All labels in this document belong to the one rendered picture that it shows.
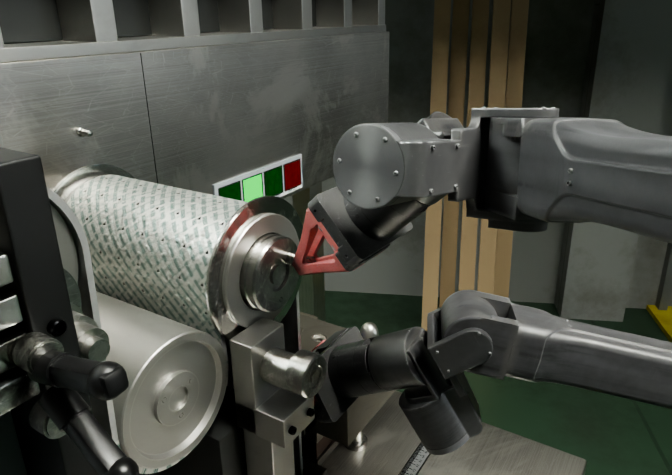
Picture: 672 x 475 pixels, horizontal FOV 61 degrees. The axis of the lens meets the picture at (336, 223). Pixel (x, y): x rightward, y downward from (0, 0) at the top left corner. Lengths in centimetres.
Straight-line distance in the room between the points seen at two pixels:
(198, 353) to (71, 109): 39
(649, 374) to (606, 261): 246
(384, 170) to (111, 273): 36
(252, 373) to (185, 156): 47
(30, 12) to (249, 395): 56
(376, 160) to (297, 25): 81
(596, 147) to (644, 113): 255
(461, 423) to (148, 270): 35
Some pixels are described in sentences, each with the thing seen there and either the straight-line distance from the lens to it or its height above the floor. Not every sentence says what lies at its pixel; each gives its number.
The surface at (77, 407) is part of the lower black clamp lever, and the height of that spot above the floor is 135.
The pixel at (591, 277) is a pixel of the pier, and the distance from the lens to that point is 307.
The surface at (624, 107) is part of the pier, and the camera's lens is 285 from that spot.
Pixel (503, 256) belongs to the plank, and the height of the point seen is 47.
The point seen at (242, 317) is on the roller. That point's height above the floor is 122.
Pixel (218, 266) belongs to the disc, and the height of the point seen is 128.
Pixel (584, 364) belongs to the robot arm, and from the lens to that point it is 58.
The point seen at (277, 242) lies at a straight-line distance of 54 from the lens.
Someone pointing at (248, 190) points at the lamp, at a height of 119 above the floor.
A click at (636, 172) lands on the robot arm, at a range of 30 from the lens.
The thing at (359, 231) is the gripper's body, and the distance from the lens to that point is 47.
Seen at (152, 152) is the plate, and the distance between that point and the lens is 88.
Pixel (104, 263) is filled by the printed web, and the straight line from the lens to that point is 64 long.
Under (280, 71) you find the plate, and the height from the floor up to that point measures 139.
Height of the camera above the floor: 149
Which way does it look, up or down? 21 degrees down
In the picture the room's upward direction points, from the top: 1 degrees counter-clockwise
